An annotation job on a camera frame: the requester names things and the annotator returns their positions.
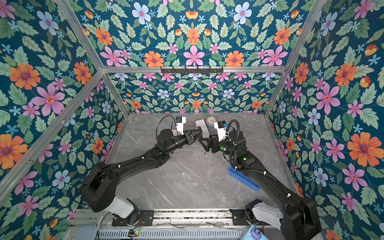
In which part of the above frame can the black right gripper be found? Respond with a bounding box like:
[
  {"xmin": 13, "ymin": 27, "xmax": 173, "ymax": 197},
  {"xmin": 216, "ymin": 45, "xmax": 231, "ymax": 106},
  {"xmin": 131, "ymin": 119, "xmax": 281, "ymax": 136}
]
[{"xmin": 199, "ymin": 133, "xmax": 238, "ymax": 160}]

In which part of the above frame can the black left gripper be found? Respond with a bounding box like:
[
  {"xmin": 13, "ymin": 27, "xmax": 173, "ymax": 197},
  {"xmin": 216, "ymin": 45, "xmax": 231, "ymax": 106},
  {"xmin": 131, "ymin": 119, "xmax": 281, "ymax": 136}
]
[{"xmin": 165, "ymin": 127, "xmax": 202, "ymax": 154}]

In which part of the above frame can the black yellow screwdriver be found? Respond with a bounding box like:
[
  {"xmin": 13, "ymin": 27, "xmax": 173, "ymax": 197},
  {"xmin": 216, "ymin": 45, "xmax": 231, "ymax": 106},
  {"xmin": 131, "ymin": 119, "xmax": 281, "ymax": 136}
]
[{"xmin": 197, "ymin": 127, "xmax": 207, "ymax": 155}]

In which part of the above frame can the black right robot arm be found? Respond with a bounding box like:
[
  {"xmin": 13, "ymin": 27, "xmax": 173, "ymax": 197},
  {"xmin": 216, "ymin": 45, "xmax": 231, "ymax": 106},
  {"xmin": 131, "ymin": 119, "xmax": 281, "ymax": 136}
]
[{"xmin": 199, "ymin": 137, "xmax": 322, "ymax": 240}]

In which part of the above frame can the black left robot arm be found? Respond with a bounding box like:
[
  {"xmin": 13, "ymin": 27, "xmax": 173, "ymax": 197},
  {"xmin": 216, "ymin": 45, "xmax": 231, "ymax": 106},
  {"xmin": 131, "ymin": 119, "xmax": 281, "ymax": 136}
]
[{"xmin": 80, "ymin": 127, "xmax": 202, "ymax": 219}]

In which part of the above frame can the blue plastic bin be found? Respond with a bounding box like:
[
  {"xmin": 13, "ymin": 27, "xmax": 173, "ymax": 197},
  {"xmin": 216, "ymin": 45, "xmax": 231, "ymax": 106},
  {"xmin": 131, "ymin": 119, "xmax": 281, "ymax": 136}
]
[{"xmin": 229, "ymin": 166, "xmax": 261, "ymax": 191}]

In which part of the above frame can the white rectangular box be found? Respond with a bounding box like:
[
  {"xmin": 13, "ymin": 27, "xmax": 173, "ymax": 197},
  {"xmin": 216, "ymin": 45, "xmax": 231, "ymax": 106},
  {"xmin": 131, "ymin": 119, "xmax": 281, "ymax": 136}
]
[{"xmin": 195, "ymin": 119, "xmax": 210, "ymax": 138}]

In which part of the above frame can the small grey round pot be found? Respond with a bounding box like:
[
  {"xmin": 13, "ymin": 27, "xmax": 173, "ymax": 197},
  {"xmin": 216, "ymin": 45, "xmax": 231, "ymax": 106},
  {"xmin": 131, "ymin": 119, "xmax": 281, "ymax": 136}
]
[{"xmin": 205, "ymin": 116, "xmax": 217, "ymax": 128}]

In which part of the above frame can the light blue packet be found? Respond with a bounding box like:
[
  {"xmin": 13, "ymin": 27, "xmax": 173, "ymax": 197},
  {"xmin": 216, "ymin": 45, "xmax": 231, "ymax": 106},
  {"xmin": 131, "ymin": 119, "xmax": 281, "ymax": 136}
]
[{"xmin": 240, "ymin": 225, "xmax": 268, "ymax": 240}]

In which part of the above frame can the grey box bottom left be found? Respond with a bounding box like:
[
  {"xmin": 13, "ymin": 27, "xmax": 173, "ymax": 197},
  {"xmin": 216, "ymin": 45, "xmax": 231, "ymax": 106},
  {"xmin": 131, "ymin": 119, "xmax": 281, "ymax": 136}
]
[{"xmin": 73, "ymin": 223, "xmax": 98, "ymax": 240}]

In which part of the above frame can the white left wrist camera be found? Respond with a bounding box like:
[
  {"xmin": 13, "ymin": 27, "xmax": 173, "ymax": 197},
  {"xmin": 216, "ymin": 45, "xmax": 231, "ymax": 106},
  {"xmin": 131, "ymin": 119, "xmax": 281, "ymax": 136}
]
[{"xmin": 175, "ymin": 117, "xmax": 186, "ymax": 135}]

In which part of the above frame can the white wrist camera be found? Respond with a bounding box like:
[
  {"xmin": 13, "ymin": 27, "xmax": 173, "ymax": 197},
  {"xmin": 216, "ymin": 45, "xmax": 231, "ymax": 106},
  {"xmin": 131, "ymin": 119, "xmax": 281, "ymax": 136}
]
[
  {"xmin": 175, "ymin": 117, "xmax": 186, "ymax": 135},
  {"xmin": 214, "ymin": 121, "xmax": 228, "ymax": 142}
]

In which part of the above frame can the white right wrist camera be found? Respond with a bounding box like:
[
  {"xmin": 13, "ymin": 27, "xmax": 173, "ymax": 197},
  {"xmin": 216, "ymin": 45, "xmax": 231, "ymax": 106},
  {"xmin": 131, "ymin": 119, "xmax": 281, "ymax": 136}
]
[{"xmin": 214, "ymin": 121, "xmax": 228, "ymax": 142}]

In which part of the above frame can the black hook rail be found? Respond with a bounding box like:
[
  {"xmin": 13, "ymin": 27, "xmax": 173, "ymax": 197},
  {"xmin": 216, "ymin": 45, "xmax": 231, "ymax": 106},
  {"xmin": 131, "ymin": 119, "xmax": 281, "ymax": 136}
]
[{"xmin": 160, "ymin": 67, "xmax": 224, "ymax": 74}]

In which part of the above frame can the aluminium front rail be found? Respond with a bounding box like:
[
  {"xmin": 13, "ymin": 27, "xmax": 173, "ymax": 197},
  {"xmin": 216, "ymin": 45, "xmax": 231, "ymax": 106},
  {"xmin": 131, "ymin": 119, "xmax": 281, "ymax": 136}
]
[{"xmin": 70, "ymin": 208, "xmax": 317, "ymax": 229}]

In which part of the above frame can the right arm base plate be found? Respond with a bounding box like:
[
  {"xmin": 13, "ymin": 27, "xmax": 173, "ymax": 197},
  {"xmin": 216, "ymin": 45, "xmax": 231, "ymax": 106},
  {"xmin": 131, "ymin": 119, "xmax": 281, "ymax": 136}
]
[{"xmin": 229, "ymin": 209, "xmax": 255, "ymax": 226}]

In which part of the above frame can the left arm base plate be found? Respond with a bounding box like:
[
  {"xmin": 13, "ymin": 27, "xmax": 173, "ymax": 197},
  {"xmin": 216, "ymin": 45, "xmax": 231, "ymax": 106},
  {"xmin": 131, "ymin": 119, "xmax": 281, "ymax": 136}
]
[{"xmin": 112, "ymin": 210, "xmax": 155, "ymax": 227}]

